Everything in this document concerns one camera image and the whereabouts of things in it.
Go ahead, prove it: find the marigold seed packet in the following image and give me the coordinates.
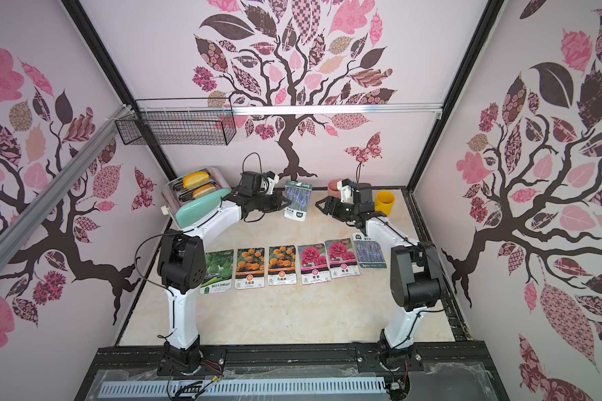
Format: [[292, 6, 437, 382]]
[[234, 247, 265, 290], [267, 245, 298, 286]]

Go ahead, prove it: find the toast slice rear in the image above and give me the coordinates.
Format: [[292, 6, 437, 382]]
[[182, 170, 210, 190]]

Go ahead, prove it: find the white vented cable duct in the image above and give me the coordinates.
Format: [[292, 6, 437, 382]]
[[95, 377, 386, 400]]

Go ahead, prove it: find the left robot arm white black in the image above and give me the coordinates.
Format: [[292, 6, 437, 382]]
[[157, 171, 290, 374]]

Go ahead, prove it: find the pink flower packet edge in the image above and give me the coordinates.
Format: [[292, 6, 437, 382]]
[[324, 238, 361, 279]]

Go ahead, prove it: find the aluminium rail left wall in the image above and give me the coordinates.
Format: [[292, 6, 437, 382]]
[[0, 105, 132, 272]]

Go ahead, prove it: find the aluminium rail back wall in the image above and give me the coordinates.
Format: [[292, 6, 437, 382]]
[[140, 103, 443, 116]]

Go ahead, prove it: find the yellow mug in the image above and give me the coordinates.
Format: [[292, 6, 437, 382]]
[[375, 190, 396, 217]]

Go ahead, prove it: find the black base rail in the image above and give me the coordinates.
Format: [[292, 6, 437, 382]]
[[77, 341, 508, 400]]

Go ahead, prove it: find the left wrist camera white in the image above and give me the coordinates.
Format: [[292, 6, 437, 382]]
[[260, 171, 279, 195]]

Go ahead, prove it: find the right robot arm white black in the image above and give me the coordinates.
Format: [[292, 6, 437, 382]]
[[315, 179, 445, 362]]

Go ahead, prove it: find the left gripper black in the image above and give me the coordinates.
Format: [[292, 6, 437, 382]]
[[252, 190, 290, 213]]

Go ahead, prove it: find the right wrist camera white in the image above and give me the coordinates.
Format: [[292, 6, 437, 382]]
[[337, 179, 356, 203]]

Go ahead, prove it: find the aluminium rail wall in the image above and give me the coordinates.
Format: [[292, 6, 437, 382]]
[[0, 105, 132, 272], [140, 103, 443, 116]]

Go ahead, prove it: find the pink cup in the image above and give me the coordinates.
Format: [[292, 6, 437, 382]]
[[328, 180, 343, 199]]

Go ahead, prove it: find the pink flower seed packet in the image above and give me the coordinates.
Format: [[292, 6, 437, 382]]
[[298, 243, 331, 286]]

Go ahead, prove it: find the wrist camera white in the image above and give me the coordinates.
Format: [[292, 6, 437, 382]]
[[260, 171, 279, 195], [337, 179, 356, 203]]

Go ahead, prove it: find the black wire basket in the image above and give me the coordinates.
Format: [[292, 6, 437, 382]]
[[115, 95, 239, 146]]

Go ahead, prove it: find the toast slice front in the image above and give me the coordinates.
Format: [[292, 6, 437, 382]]
[[192, 183, 217, 200]]

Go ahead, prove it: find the lavender seed packet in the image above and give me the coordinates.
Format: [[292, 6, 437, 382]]
[[352, 233, 386, 269], [284, 180, 313, 222]]

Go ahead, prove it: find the mint green toaster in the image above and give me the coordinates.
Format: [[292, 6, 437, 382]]
[[162, 167, 231, 228]]

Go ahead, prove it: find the toast slice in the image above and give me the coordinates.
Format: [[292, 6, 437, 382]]
[[192, 183, 217, 200], [182, 170, 210, 190]]

